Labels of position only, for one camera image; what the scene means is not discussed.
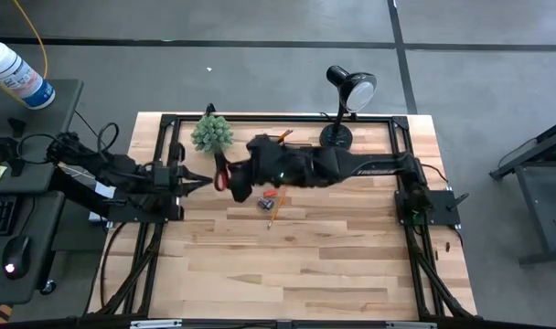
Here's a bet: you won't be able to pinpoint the silver table bracket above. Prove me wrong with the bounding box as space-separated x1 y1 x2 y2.
386 321 438 329
129 319 184 329

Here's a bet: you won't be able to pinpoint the black lever handle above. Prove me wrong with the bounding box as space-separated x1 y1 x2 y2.
445 192 470 213

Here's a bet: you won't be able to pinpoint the black and red scissors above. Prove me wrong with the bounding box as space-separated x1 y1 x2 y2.
212 152 232 193

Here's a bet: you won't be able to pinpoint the black gooseneck desk lamp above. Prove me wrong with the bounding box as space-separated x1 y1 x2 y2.
318 65 379 150

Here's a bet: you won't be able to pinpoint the large black printed part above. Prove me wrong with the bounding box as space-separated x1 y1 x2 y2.
0 135 27 178

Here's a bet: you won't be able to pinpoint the green artificial plant white pot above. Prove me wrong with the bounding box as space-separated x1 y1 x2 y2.
190 114 235 157

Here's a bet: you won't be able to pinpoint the black side desk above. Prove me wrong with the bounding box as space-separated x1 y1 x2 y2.
0 78 85 306

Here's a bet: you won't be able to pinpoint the small black printed part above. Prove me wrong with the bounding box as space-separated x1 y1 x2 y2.
6 117 27 139

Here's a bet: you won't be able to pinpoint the black computer mouse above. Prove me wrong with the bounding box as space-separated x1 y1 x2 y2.
2 234 32 281

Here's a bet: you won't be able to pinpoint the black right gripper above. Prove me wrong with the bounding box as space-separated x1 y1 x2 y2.
227 143 318 205

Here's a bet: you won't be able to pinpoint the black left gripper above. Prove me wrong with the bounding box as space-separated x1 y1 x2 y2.
144 160 214 205

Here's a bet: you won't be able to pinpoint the white disinfectant wipes canister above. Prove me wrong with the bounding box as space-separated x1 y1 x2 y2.
0 40 57 111

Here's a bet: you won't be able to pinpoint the yellow cable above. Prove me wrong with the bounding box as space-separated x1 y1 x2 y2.
11 0 49 81

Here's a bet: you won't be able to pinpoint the black mesh desk organizer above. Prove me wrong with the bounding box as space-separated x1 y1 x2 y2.
252 133 314 152

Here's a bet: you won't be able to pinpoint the dark grey neighbouring table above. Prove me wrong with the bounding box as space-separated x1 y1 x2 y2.
489 116 556 267

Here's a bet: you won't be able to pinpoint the black metal table frame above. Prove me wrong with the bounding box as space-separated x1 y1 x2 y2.
89 112 478 321

